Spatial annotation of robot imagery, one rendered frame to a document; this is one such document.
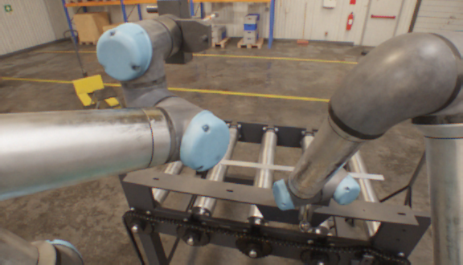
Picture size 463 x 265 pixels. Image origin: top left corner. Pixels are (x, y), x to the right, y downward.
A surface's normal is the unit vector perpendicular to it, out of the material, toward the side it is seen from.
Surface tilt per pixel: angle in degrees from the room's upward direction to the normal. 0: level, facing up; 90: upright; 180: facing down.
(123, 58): 90
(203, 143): 90
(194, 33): 90
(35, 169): 85
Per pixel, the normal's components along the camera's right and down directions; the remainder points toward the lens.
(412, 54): -0.42, -0.33
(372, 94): -0.70, 0.16
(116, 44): -0.21, 0.50
